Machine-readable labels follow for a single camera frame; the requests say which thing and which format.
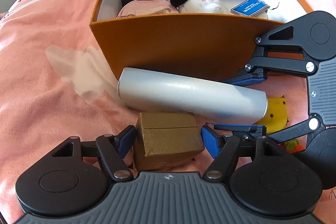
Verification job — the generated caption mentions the gold jewellery box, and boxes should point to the gold jewellery box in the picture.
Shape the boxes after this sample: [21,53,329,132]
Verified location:
[133,112,205,171]

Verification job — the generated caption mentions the silver cylindrical case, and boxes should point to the silver cylindrical case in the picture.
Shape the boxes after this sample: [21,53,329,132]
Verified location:
[117,68,268,124]

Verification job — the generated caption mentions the blue Ocean Park tag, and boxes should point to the blue Ocean Park tag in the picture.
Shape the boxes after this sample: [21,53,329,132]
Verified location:
[231,0,269,17]

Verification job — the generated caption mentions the white black panda plush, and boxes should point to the white black panda plush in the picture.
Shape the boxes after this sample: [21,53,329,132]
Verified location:
[169,0,230,14]

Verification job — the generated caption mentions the orange green plush carrot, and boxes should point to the orange green plush carrot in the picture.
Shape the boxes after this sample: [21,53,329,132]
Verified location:
[280,139,306,153]

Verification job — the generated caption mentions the orange cardboard storage box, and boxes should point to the orange cardboard storage box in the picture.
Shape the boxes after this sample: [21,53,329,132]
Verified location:
[89,0,312,80]

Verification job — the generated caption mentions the pink bed duvet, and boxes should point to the pink bed duvet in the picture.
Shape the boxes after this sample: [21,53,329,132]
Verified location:
[1,0,335,223]

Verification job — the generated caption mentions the pink folded garment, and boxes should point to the pink folded garment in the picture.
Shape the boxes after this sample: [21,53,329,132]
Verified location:
[117,0,179,18]

